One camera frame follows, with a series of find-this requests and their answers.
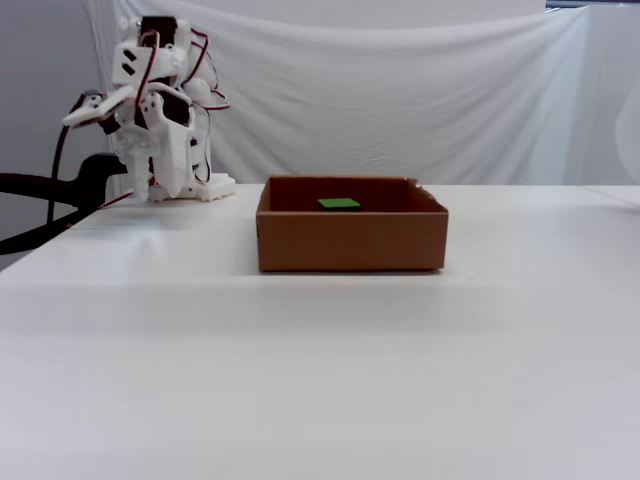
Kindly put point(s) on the white cloth backdrop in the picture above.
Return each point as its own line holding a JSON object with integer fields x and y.
{"x": 400, "y": 100}

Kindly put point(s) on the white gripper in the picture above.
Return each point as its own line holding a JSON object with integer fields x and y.
{"x": 172, "y": 150}

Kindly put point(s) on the brown cardboard box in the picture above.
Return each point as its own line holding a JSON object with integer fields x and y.
{"x": 350, "y": 240}

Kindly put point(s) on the green cube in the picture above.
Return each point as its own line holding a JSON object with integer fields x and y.
{"x": 339, "y": 203}

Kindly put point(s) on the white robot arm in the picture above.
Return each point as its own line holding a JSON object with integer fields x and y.
{"x": 175, "y": 160}

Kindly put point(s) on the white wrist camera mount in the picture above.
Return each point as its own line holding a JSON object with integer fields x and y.
{"x": 95, "y": 107}

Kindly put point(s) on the black chair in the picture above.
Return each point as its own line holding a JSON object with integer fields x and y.
{"x": 95, "y": 175}

